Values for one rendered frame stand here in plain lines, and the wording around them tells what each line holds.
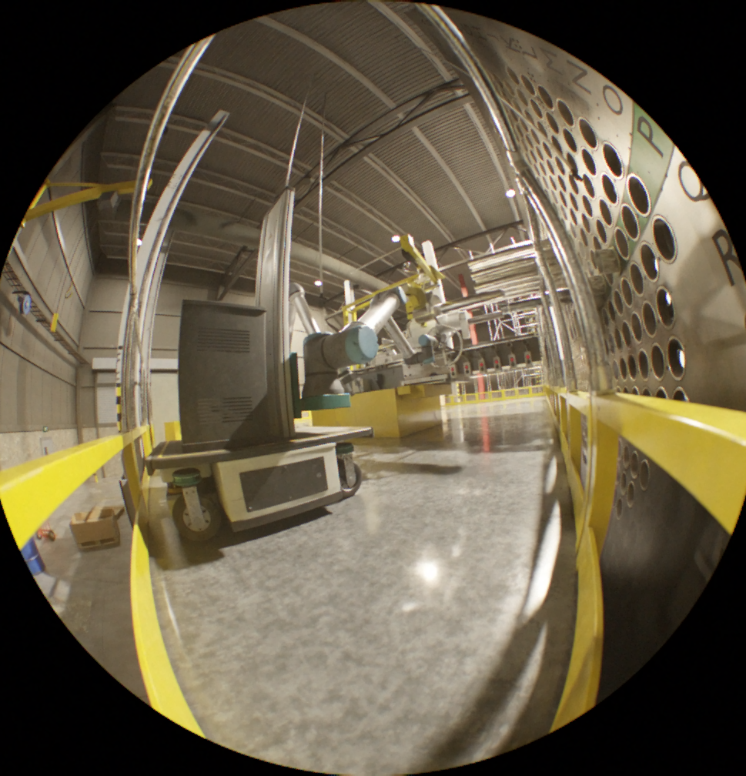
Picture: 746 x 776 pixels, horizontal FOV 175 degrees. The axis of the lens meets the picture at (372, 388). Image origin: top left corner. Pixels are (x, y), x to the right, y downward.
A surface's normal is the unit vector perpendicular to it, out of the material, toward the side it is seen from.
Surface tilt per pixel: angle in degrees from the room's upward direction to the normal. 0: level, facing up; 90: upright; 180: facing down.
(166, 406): 90
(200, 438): 90
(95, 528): 90
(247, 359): 90
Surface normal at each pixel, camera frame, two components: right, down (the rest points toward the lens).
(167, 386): 0.77, -0.12
